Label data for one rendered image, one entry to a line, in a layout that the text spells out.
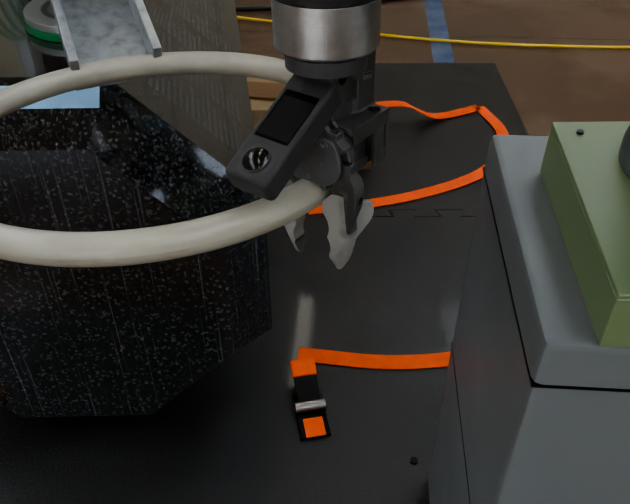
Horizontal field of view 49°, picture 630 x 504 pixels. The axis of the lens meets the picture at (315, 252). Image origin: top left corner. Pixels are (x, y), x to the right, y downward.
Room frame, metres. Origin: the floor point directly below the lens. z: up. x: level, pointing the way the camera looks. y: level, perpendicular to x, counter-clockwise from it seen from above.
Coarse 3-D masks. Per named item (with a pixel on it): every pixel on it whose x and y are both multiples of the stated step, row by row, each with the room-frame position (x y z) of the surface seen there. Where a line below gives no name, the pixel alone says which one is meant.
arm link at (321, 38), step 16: (272, 0) 0.56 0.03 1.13; (272, 16) 0.56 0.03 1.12; (288, 16) 0.53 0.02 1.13; (304, 16) 0.53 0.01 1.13; (320, 16) 0.52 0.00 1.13; (336, 16) 0.52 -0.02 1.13; (352, 16) 0.53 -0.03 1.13; (368, 16) 0.54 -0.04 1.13; (288, 32) 0.53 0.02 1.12; (304, 32) 0.52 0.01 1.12; (320, 32) 0.52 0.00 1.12; (336, 32) 0.52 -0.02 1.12; (352, 32) 0.53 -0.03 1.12; (368, 32) 0.53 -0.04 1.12; (288, 48) 0.53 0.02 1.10; (304, 48) 0.52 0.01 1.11; (320, 48) 0.52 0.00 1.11; (336, 48) 0.52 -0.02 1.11; (352, 48) 0.52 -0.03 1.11; (368, 48) 0.53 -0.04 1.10
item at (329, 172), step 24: (312, 72) 0.53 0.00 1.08; (336, 72) 0.53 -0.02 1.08; (360, 72) 0.57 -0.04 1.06; (360, 96) 0.57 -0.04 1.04; (336, 120) 0.55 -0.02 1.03; (360, 120) 0.55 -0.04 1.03; (384, 120) 0.57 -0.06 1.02; (336, 144) 0.52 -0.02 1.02; (360, 144) 0.56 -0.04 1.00; (384, 144) 0.57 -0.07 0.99; (312, 168) 0.53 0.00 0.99; (336, 168) 0.51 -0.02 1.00; (360, 168) 0.56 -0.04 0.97
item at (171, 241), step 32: (96, 64) 0.87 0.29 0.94; (128, 64) 0.88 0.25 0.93; (160, 64) 0.89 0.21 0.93; (192, 64) 0.89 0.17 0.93; (224, 64) 0.88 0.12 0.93; (256, 64) 0.87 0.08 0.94; (0, 96) 0.77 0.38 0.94; (32, 96) 0.80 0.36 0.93; (288, 192) 0.51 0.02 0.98; (320, 192) 0.52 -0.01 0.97; (0, 224) 0.47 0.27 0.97; (192, 224) 0.46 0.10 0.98; (224, 224) 0.46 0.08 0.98; (256, 224) 0.47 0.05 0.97; (0, 256) 0.45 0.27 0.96; (32, 256) 0.44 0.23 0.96; (64, 256) 0.43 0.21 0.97; (96, 256) 0.43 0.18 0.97; (128, 256) 0.44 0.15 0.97; (160, 256) 0.44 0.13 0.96
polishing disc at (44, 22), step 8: (32, 0) 1.30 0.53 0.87; (40, 0) 1.30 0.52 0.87; (48, 0) 1.30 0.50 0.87; (24, 8) 1.26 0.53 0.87; (32, 8) 1.26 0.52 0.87; (40, 8) 1.26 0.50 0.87; (48, 8) 1.26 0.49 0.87; (24, 16) 1.22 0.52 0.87; (32, 16) 1.22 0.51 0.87; (40, 16) 1.22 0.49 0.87; (48, 16) 1.22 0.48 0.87; (32, 24) 1.20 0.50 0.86; (40, 24) 1.18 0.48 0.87; (48, 24) 1.18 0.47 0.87; (56, 24) 1.18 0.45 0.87; (48, 32) 1.18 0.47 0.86; (56, 32) 1.17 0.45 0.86
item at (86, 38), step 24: (72, 0) 1.04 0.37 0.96; (96, 0) 1.05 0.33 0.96; (120, 0) 1.06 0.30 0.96; (72, 24) 0.99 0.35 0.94; (96, 24) 1.00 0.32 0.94; (120, 24) 1.00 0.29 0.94; (144, 24) 0.94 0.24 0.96; (72, 48) 0.88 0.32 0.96; (96, 48) 0.94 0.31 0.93; (120, 48) 0.95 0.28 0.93; (144, 48) 0.95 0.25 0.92
